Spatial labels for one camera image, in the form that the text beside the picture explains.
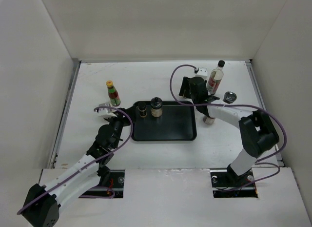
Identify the purple cable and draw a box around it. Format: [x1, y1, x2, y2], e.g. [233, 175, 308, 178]
[16, 105, 136, 215]
[169, 64, 288, 191]

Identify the red chili sauce bottle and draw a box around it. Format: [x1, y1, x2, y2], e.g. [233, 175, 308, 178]
[106, 81, 121, 106]

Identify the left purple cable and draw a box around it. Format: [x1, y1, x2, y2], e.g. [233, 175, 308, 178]
[16, 105, 136, 215]

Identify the black plastic tray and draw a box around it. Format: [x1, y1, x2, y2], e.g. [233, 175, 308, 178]
[132, 101, 197, 142]

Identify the wide black-capped seasoning jar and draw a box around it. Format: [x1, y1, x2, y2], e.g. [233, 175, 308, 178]
[150, 97, 162, 118]

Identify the clear salt grinder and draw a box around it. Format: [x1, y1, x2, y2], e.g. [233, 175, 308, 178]
[223, 91, 237, 104]

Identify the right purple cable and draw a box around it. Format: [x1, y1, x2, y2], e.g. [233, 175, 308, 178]
[169, 64, 288, 191]

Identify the white-lidded chili jar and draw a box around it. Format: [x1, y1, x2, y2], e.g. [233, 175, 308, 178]
[203, 116, 215, 125]

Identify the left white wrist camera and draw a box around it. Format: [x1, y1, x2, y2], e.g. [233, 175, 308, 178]
[94, 102, 117, 120]

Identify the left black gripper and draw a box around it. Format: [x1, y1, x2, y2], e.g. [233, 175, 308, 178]
[104, 105, 135, 149]

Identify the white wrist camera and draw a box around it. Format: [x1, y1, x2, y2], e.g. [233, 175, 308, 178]
[94, 102, 117, 120]
[195, 67, 208, 79]

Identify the small black-capped spice jar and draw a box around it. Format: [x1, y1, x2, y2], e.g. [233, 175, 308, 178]
[137, 102, 147, 118]

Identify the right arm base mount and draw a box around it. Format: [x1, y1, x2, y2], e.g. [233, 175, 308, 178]
[210, 169, 258, 198]

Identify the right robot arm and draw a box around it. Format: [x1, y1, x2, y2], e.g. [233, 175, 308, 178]
[179, 76, 279, 186]

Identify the aluminium table edge rail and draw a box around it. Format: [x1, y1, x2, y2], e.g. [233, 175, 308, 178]
[47, 58, 81, 168]

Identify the tall clear vinegar bottle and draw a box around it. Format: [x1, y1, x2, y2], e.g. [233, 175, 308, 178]
[207, 60, 225, 95]

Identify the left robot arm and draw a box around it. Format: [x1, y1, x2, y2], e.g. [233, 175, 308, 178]
[18, 108, 133, 227]

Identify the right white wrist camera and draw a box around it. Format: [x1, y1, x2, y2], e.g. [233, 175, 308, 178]
[195, 67, 208, 79]

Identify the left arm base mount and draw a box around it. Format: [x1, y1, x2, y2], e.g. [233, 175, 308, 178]
[78, 168, 125, 199]

